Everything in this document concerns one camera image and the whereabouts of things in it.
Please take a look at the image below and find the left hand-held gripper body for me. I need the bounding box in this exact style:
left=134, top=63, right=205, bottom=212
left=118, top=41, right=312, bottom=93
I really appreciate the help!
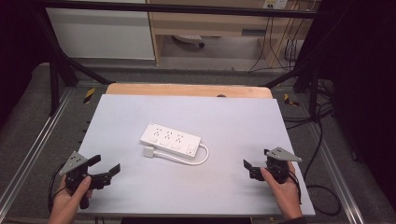
left=58, top=150, right=106, bottom=210

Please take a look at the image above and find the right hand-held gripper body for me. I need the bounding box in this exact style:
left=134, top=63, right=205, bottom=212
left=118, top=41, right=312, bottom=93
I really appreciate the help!
left=263, top=147, right=304, bottom=185

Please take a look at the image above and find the white power strip cable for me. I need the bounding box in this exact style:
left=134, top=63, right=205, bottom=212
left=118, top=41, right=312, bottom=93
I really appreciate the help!
left=153, top=143, right=210, bottom=166

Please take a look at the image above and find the white power strip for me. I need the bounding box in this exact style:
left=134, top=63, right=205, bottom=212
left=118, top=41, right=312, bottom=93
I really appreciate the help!
left=139, top=122, right=203, bottom=161

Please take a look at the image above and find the person's right hand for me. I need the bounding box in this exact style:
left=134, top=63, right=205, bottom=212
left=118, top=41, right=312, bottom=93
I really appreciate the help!
left=260, top=161, right=304, bottom=221

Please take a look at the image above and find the person's left hand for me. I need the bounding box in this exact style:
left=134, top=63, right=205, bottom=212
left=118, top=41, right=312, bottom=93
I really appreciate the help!
left=48, top=175, right=93, bottom=224

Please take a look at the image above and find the wooden table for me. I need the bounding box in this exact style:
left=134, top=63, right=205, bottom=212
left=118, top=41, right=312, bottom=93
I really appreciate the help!
left=105, top=82, right=275, bottom=100

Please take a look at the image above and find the white cabinet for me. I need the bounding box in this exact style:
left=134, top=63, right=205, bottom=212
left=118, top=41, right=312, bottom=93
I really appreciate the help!
left=45, top=7, right=156, bottom=61

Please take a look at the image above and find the white device under desk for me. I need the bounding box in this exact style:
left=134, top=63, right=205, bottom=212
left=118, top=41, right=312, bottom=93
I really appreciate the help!
left=172, top=34, right=206, bottom=49

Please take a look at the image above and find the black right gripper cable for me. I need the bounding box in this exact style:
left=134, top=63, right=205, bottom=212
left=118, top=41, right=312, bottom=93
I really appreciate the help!
left=287, top=170, right=304, bottom=205

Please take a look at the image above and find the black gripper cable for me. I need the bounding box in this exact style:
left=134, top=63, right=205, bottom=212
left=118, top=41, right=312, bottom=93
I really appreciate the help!
left=47, top=162, right=68, bottom=214
left=287, top=170, right=304, bottom=205

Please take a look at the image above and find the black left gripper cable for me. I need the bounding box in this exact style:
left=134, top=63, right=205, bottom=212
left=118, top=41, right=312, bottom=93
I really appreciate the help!
left=47, top=162, right=68, bottom=214

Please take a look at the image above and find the black floor cable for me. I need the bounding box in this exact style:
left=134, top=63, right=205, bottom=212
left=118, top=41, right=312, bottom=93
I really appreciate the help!
left=281, top=79, right=342, bottom=217

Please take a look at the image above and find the aluminium floor rail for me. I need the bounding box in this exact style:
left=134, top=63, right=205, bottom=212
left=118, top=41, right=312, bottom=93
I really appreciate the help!
left=0, top=88, right=75, bottom=207
left=305, top=120, right=366, bottom=224

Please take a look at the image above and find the bundle of hanging cables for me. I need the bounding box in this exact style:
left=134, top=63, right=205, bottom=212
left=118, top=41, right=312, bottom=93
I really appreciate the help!
left=247, top=16, right=310, bottom=73

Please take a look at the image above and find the white wall outlet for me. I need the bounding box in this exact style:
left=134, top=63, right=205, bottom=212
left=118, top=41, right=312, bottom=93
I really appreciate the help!
left=262, top=0, right=290, bottom=10

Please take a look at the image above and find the black metal frame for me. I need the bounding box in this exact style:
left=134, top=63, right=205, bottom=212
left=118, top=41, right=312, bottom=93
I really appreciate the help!
left=31, top=0, right=334, bottom=123

